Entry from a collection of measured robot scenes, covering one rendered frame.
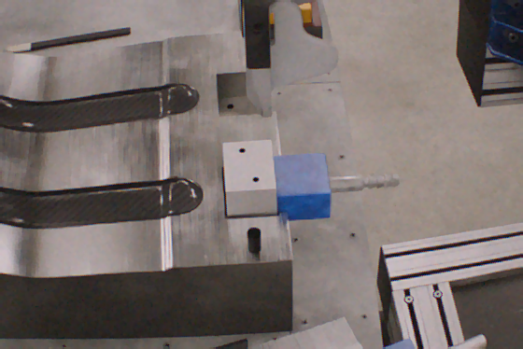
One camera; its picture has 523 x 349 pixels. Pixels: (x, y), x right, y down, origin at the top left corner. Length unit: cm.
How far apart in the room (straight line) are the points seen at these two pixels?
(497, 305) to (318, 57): 99
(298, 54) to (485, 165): 145
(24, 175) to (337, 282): 27
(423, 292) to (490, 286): 12
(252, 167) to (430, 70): 152
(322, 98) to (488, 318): 67
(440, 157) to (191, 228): 135
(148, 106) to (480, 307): 83
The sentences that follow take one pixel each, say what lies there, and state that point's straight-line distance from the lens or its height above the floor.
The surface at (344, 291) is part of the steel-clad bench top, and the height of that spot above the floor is 80.
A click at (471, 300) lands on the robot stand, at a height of 21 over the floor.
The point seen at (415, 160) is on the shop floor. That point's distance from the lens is 215.
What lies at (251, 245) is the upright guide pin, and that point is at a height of 90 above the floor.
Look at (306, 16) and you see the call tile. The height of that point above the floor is 83.
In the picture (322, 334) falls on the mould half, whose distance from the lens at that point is 83.
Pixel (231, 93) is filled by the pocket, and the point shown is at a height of 87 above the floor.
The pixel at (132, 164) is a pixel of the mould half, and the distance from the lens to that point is 91.
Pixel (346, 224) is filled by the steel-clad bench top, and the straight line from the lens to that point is 97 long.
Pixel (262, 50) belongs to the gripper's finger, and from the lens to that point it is 72.
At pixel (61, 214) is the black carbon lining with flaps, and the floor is 88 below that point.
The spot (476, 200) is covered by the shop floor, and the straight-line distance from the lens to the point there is 210.
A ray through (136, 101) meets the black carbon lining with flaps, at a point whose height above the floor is 88.
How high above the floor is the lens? 153
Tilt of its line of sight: 46 degrees down
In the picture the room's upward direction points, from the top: 2 degrees counter-clockwise
